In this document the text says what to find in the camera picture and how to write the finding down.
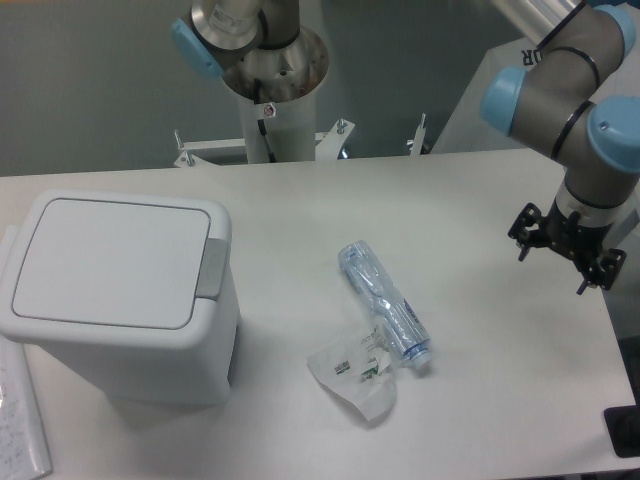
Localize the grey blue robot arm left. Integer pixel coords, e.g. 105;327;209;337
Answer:
171;1;354;164

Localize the black device at table edge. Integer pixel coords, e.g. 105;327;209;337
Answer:
604;405;639;458

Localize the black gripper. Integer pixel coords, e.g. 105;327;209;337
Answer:
507;197;627;295

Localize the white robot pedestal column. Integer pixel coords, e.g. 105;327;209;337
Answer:
223;27;329;138

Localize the crushed clear plastic bottle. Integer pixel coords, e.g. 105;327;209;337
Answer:
338;241;431;372

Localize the white metal base frame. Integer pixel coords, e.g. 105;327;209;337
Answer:
172;113;431;169

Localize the white trash can lid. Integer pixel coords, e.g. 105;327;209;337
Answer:
1;196;211;332

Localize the white plastic trash can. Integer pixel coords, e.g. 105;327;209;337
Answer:
1;189;240;405

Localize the crumpled white plastic wrapper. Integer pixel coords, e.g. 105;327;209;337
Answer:
307;327;397;422

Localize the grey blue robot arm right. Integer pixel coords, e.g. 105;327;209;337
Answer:
480;1;639;290

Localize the grey lid push button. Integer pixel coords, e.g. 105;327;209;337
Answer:
196;238;229;300

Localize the white handwritten paper sheet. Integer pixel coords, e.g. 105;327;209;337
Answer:
1;337;53;479

